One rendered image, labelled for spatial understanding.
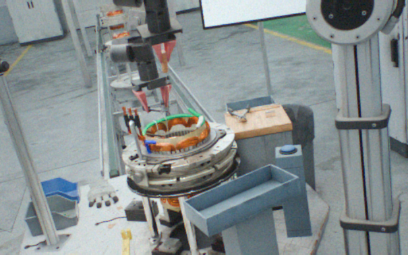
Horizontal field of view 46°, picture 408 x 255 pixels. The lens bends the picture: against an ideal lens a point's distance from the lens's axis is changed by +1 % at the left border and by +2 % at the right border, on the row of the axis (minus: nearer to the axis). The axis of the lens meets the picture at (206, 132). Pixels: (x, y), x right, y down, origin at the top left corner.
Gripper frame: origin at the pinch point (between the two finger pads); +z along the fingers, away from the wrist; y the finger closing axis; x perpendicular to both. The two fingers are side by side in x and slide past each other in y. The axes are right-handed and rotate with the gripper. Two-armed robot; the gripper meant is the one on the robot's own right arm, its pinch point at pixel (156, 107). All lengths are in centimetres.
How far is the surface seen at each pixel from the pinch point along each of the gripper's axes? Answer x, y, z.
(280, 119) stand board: 14.4, -33.1, 10.9
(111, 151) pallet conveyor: -87, 4, 43
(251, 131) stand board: 14.7, -22.9, 11.3
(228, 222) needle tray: 51, 4, 13
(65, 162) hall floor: -303, 17, 123
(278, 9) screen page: -58, -81, -8
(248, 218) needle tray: 51, -1, 14
